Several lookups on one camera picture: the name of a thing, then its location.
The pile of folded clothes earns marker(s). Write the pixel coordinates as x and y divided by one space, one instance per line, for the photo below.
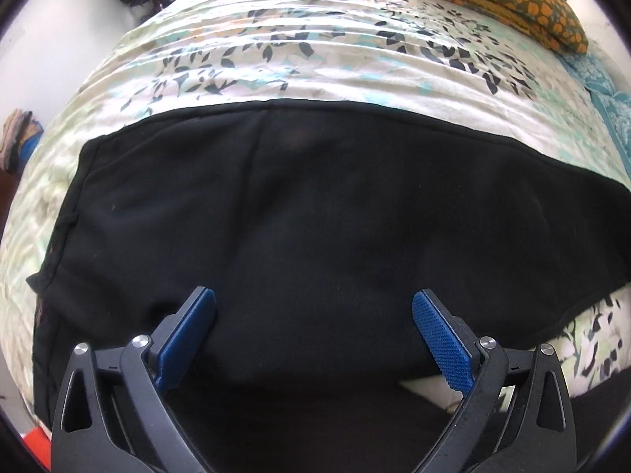
19 138

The orange rug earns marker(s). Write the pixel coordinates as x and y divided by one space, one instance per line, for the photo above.
38 443

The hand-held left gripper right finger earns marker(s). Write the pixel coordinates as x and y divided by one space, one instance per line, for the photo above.
443 340

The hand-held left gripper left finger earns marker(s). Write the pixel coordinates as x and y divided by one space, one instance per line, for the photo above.
185 335

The teal patterned pillow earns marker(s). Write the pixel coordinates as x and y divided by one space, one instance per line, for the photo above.
604 93

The black pants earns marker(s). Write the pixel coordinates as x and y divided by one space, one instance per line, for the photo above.
296 207

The floral bedspread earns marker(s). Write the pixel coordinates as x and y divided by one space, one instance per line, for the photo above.
296 69

